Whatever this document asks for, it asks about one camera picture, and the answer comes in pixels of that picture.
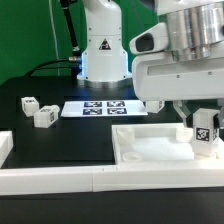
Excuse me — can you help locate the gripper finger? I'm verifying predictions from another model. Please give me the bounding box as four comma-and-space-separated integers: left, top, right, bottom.
216, 98, 224, 128
173, 100, 193, 128

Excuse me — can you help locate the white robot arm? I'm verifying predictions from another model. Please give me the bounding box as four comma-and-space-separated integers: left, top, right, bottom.
78, 0, 224, 128

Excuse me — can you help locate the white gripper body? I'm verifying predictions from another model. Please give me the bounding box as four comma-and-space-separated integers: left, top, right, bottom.
129, 23, 224, 102

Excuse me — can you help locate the white front fence bar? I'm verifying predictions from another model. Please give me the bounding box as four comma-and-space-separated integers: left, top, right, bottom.
0, 160, 224, 196

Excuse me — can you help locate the white left fence piece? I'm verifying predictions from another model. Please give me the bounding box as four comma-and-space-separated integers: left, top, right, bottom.
0, 131, 13, 168

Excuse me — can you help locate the black cable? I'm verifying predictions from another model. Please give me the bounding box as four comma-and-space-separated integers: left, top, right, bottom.
23, 58, 83, 78

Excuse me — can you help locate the black hose at base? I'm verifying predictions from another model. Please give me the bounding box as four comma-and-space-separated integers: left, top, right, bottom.
59, 0, 82, 53

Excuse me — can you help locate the white sheet with markers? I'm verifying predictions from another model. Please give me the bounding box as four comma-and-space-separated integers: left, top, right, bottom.
61, 100, 147, 117

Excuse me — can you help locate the white square table top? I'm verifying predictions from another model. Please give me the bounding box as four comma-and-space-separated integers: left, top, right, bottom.
112, 123, 224, 165

